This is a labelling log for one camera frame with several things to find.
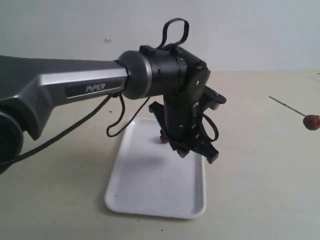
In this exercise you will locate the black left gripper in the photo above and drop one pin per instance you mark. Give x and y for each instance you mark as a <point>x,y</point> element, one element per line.
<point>187,127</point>

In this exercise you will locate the brown meatball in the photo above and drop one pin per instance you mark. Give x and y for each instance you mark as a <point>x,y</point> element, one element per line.
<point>312,122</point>
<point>163,139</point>

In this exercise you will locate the thin metal skewer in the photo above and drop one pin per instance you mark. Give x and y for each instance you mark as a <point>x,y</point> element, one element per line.
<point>287,106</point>

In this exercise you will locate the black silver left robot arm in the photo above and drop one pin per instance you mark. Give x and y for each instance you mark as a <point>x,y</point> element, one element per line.
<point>30,88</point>

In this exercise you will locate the white rectangular plastic tray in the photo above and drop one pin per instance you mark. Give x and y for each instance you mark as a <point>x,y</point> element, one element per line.
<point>149,178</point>

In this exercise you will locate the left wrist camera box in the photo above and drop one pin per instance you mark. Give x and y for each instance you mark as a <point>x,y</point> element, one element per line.
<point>213,99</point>

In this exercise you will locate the small white wall fixture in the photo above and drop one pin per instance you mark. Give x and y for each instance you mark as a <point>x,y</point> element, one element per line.
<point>107,40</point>

